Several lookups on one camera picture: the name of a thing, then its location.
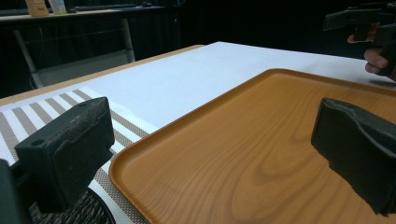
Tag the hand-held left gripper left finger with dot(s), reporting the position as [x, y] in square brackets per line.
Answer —
[65, 146]

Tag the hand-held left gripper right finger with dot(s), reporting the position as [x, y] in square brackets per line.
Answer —
[358, 146]

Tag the striped beige white placemat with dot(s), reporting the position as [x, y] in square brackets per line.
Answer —
[28, 116]

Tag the dark patterned cloth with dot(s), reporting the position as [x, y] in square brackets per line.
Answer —
[84, 210]

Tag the background table with metal legs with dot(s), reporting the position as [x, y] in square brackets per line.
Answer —
[77, 65]

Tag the brown wooden tray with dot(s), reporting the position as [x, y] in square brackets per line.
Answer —
[243, 155]

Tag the white bottle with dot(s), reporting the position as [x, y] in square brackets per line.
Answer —
[57, 6]

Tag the beige box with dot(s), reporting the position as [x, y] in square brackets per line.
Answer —
[36, 7]

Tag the white table mat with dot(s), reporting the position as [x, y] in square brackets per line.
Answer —
[193, 77]

